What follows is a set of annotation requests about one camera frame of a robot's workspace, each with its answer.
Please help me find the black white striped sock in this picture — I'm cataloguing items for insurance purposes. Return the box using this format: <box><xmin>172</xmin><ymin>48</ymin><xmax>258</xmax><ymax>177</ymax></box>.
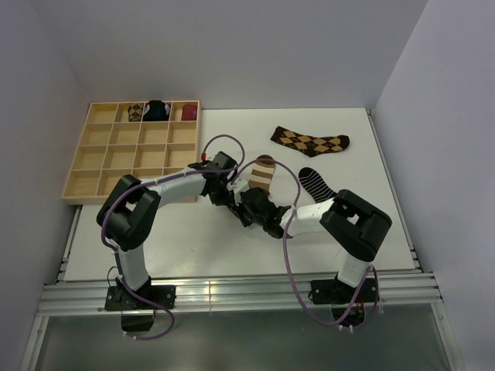
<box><xmin>298</xmin><ymin>167</ymin><xmax>336</xmax><ymax>203</ymax></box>

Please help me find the purple cable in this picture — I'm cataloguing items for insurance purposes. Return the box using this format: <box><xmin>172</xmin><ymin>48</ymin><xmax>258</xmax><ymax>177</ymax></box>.
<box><xmin>100</xmin><ymin>134</ymin><xmax>244</xmax><ymax>341</ymax></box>
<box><xmin>227</xmin><ymin>158</ymin><xmax>381</xmax><ymax>329</ymax></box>

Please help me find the tan brown striped sock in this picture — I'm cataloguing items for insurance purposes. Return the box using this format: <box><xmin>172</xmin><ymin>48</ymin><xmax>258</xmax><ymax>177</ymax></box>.
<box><xmin>247</xmin><ymin>155</ymin><xmax>276</xmax><ymax>195</ymax></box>

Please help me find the aluminium rail frame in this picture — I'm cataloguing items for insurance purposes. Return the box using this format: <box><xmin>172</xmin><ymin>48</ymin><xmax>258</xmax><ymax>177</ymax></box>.
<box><xmin>22</xmin><ymin>107</ymin><xmax>465</xmax><ymax>371</ymax></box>

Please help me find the rolled argyle sock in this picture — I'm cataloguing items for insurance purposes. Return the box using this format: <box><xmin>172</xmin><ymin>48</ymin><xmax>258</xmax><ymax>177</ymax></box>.
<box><xmin>127</xmin><ymin>103</ymin><xmax>144</xmax><ymax>122</ymax></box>

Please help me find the rolled black blue sock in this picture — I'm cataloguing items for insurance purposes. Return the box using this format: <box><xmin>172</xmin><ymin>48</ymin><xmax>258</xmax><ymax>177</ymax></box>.
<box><xmin>142</xmin><ymin>100</ymin><xmax>171</xmax><ymax>121</ymax></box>

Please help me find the rolled red sock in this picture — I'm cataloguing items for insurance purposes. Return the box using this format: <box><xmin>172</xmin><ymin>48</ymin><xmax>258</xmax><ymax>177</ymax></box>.
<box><xmin>181</xmin><ymin>104</ymin><xmax>198</xmax><ymax>121</ymax></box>

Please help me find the wooden compartment tray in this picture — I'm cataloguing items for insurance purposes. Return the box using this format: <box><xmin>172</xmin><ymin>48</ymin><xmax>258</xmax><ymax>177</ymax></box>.
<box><xmin>62</xmin><ymin>100</ymin><xmax>201</xmax><ymax>205</ymax></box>

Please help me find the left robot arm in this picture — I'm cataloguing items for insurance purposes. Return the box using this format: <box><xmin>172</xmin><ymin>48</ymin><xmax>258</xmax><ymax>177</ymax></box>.
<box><xmin>97</xmin><ymin>151</ymin><xmax>238</xmax><ymax>308</ymax></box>

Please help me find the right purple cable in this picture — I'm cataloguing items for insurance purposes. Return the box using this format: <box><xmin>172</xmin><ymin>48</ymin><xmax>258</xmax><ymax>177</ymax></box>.
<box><xmin>227</xmin><ymin>158</ymin><xmax>381</xmax><ymax>329</ymax></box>

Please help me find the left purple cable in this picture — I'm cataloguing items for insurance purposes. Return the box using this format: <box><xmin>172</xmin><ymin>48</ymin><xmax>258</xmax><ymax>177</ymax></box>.
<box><xmin>100</xmin><ymin>134</ymin><xmax>244</xmax><ymax>341</ymax></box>

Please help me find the brown argyle sock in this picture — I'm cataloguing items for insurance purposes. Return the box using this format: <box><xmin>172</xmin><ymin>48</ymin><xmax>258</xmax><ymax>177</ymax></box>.
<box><xmin>270</xmin><ymin>126</ymin><xmax>350</xmax><ymax>158</ymax></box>

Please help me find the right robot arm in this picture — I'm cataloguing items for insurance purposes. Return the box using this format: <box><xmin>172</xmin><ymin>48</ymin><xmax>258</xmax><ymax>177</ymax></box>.
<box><xmin>233</xmin><ymin>188</ymin><xmax>392</xmax><ymax>301</ymax></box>

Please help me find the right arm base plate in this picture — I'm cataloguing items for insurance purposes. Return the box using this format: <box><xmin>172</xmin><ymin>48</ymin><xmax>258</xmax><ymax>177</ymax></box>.
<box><xmin>308</xmin><ymin>277</ymin><xmax>379</xmax><ymax>328</ymax></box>

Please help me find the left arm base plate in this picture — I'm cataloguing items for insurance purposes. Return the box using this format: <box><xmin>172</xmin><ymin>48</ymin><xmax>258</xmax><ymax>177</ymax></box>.
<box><xmin>104</xmin><ymin>281</ymin><xmax>176</xmax><ymax>335</ymax></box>

